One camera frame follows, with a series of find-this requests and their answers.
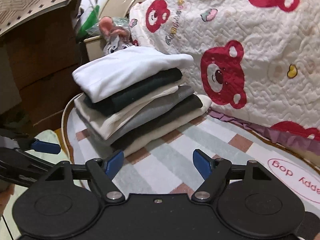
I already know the white fleece garment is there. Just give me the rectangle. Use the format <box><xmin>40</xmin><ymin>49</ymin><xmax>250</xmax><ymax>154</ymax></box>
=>
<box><xmin>72</xmin><ymin>46</ymin><xmax>194</xmax><ymax>103</ymax></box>

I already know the person's left hand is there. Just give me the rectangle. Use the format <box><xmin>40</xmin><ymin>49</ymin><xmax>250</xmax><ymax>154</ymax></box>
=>
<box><xmin>0</xmin><ymin>184</ymin><xmax>15</xmax><ymax>217</ymax></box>

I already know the light green bed sheet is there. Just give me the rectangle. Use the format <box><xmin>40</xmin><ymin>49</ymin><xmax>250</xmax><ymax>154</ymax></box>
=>
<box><xmin>1</xmin><ymin>129</ymin><xmax>71</xmax><ymax>239</ymax></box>

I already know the cream folded garment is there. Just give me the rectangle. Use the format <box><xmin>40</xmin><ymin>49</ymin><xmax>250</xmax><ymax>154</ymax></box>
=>
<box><xmin>74</xmin><ymin>79</ymin><xmax>184</xmax><ymax>140</ymax></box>

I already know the dark green folded garment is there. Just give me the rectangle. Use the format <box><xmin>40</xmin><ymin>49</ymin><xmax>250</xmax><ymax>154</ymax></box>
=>
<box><xmin>84</xmin><ymin>68</ymin><xmax>182</xmax><ymax>116</ymax></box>

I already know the beige bottom folded garment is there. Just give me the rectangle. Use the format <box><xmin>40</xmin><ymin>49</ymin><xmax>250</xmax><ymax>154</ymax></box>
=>
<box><xmin>124</xmin><ymin>95</ymin><xmax>212</xmax><ymax>157</ymax></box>

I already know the dark wooden cabinet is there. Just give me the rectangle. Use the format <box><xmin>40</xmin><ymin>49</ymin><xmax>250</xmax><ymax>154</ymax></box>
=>
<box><xmin>1</xmin><ymin>0</ymin><xmax>83</xmax><ymax>134</ymax></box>

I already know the grey folded garment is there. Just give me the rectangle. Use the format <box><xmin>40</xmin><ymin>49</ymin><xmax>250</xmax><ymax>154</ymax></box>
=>
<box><xmin>88</xmin><ymin>86</ymin><xmax>194</xmax><ymax>146</ymax></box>

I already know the cream nightstand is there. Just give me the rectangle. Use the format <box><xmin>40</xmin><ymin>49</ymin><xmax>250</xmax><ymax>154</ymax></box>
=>
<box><xmin>84</xmin><ymin>35</ymin><xmax>106</xmax><ymax>61</ymax></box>

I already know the pink grey plush toy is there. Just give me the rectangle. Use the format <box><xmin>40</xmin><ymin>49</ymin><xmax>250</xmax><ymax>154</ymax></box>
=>
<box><xmin>99</xmin><ymin>16</ymin><xmax>132</xmax><ymax>55</ymax></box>

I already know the white quilt with red bears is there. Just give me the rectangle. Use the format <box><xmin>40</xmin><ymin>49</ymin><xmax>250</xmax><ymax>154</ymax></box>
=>
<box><xmin>129</xmin><ymin>0</ymin><xmax>319</xmax><ymax>154</ymax></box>

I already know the green white plastic bag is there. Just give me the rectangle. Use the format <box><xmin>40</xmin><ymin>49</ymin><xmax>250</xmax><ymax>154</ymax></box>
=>
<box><xmin>74</xmin><ymin>0</ymin><xmax>100</xmax><ymax>42</ymax></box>

